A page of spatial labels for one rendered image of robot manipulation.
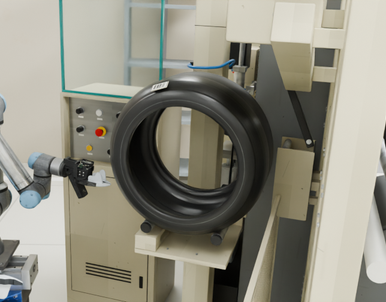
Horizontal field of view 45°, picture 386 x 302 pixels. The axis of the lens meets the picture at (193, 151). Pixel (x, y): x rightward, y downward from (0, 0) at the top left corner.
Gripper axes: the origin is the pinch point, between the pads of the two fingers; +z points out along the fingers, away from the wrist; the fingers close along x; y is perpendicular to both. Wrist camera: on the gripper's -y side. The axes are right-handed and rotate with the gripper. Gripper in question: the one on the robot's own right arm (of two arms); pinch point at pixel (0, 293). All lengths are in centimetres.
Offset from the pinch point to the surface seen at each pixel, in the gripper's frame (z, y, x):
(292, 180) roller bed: 47, -16, -109
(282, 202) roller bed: 45, -5, -110
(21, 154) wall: -278, 52, -326
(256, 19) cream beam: 41, -70, -45
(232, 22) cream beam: 35, -69, -44
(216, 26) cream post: 10, -74, -104
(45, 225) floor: -156, 78, -216
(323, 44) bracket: 59, -65, -46
